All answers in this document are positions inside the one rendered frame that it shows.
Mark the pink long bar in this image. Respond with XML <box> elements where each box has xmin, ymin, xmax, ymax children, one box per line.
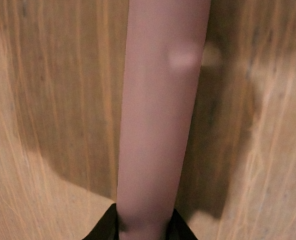
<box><xmin>116</xmin><ymin>0</ymin><xmax>211</xmax><ymax>240</ymax></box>

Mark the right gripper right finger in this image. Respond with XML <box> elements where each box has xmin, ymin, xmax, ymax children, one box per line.
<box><xmin>167</xmin><ymin>208</ymin><xmax>198</xmax><ymax>240</ymax></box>

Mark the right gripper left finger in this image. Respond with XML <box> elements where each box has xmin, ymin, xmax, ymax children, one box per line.
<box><xmin>82</xmin><ymin>203</ymin><xmax>117</xmax><ymax>240</ymax></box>

